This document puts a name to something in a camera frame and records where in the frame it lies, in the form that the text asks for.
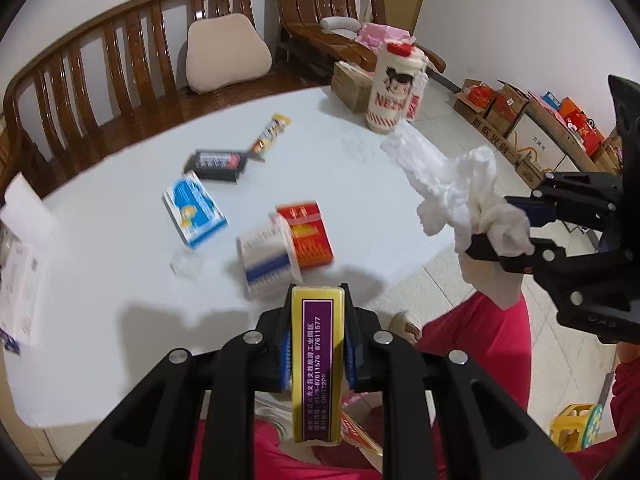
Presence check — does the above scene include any yellow box with purple label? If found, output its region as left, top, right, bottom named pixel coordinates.
left=290, top=284, right=346, bottom=446

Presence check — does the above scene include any yellow plastic stool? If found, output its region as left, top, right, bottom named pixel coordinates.
left=550, top=402, right=617, bottom=454

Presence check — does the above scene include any brown cardboard box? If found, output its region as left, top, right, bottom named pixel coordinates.
left=331, top=61, right=376, bottom=113

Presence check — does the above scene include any cream cartoon print bottle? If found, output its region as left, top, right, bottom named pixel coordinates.
left=365, top=42, right=429, bottom=135

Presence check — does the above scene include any orange white snack wrapper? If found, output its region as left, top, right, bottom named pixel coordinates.
left=250, top=114, right=292, bottom=161

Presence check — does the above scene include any printed plastic bag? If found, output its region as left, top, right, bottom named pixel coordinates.
left=340, top=392, right=387, bottom=457

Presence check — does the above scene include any flat white box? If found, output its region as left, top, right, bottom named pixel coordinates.
left=0, top=237, right=49, bottom=347

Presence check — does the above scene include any wooden armchair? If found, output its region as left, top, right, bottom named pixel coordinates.
left=287, top=0, right=447, bottom=92

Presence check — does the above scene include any blue and white box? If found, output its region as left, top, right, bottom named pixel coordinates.
left=161, top=170, right=229, bottom=250

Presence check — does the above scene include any small blue item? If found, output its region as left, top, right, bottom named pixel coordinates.
left=0, top=329, right=22, bottom=357

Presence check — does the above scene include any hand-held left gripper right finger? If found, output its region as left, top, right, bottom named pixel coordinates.
left=342, top=285, right=568, bottom=480

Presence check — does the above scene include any white box with blue stripes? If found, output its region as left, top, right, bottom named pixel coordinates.
left=236, top=212, right=305, bottom=301

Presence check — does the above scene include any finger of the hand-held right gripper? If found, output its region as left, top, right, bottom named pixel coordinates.
left=465, top=233, right=621, bottom=291
left=504, top=171, right=626, bottom=228

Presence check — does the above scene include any pink cloth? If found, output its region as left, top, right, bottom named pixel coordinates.
left=356, top=22, right=417, bottom=57

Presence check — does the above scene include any small white red-label bottle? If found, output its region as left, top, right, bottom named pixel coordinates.
left=406, top=72, right=430, bottom=122

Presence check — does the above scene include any person's left leg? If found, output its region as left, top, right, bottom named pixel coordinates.
left=189, top=419, right=383, bottom=480

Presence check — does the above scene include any person's right leg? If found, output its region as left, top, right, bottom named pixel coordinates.
left=415, top=290, right=532, bottom=467

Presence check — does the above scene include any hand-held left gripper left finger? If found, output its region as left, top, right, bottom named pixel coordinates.
left=55, top=285, right=294, bottom=480

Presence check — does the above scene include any person's leg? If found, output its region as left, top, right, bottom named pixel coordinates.
left=415, top=290, right=532, bottom=467
left=189, top=419, right=383, bottom=480

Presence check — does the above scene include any black packet with label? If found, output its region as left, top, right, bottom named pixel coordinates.
left=182, top=149, right=251, bottom=184

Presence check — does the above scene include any red box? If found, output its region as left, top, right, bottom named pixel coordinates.
left=276, top=201, right=335, bottom=271

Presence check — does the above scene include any white paper sheet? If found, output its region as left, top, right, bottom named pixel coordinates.
left=0, top=172, right=57, bottom=247

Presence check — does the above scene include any beige slipper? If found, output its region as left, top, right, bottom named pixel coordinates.
left=389, top=310, right=423, bottom=347

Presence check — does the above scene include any white tissue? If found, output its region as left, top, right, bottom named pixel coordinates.
left=380, top=124, right=536, bottom=311

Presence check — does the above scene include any clear plastic piece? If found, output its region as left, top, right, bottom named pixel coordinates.
left=170, top=252, right=203, bottom=279

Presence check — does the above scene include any beige cushion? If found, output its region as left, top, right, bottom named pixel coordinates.
left=186, top=14, right=273, bottom=95

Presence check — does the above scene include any grey neck pillow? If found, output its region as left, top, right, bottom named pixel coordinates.
left=319, top=16, right=362, bottom=39

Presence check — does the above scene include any row of cardboard boxes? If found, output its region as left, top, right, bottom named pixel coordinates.
left=452, top=79, right=626, bottom=192

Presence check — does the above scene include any wooden bench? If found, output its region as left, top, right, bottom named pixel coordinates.
left=2, top=0, right=303, bottom=201

